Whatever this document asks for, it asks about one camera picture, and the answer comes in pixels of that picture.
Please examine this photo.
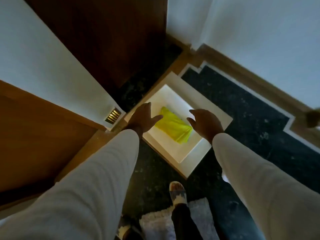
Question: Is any person's dark trouser leg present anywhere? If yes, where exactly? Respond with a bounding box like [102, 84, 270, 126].
[171, 203, 198, 240]

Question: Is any person's left hand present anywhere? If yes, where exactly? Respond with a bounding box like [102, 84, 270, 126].
[124, 102, 163, 138]

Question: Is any white square storage box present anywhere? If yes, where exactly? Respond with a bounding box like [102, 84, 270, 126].
[124, 71, 233, 179]

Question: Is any white strapped sandal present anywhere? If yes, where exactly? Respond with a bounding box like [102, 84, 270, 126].
[169, 181, 188, 208]

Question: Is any yellow folded cloth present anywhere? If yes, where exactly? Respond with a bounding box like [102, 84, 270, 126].
[154, 106, 194, 144]

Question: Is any person's right hand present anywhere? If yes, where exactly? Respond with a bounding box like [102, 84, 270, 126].
[186, 109, 225, 144]

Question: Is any person's left forearm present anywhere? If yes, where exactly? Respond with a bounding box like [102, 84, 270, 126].
[0, 129, 140, 240]

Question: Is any dark brown wooden door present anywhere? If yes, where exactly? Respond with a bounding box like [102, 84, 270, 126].
[22, 0, 168, 94]

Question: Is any wooden skirting board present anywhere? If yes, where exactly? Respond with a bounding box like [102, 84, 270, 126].
[194, 43, 320, 149]

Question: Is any light brown wooden panel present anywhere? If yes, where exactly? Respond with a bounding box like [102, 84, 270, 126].
[0, 80, 107, 198]

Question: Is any person's right forearm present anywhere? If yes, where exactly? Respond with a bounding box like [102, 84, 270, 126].
[212, 133, 320, 240]

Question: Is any grey fluffy floor mat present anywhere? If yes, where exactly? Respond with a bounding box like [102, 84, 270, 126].
[139, 197, 220, 240]

